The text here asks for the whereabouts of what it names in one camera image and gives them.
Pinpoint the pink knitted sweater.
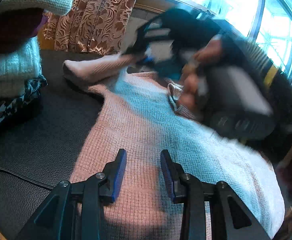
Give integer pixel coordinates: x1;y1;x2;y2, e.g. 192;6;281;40
63;55;285;239

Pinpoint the stack of folded clothes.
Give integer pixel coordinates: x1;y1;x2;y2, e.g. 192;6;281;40
0;0;73;124

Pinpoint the person's right hand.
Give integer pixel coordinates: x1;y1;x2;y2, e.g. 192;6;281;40
177;35;224;112

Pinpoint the brown floral curtain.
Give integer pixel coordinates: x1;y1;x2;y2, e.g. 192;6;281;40
38;0;136;56

